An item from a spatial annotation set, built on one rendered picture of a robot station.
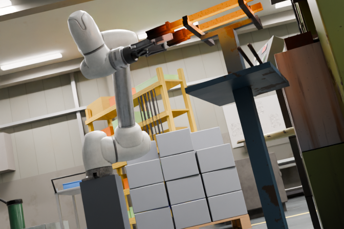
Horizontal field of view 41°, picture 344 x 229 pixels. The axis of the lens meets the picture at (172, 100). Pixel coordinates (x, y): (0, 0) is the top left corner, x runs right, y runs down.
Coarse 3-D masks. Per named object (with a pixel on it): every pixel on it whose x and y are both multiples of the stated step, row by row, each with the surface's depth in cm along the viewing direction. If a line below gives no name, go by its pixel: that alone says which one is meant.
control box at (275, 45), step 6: (270, 42) 270; (276, 42) 269; (282, 42) 269; (264, 48) 280; (270, 48) 267; (276, 48) 268; (282, 48) 269; (258, 54) 292; (264, 54) 276; (270, 54) 266; (264, 60) 270; (270, 60) 265; (276, 66) 265
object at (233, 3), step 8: (232, 0) 160; (248, 0) 159; (208, 8) 163; (216, 8) 162; (224, 8) 161; (192, 16) 166; (200, 16) 164; (208, 16) 165; (168, 24) 168; (176, 24) 168; (152, 32) 173; (160, 32) 170; (168, 32) 171
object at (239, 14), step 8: (256, 8) 169; (224, 16) 173; (232, 16) 172; (240, 16) 172; (208, 24) 176; (216, 24) 175; (176, 32) 181; (184, 32) 178; (176, 40) 181; (184, 40) 181
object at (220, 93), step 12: (240, 72) 149; (252, 72) 148; (264, 72) 151; (276, 72) 155; (204, 84) 153; (216, 84) 153; (228, 84) 157; (240, 84) 160; (252, 84) 165; (264, 84) 169; (276, 84) 174; (288, 84) 179; (204, 96) 166; (216, 96) 171; (228, 96) 176
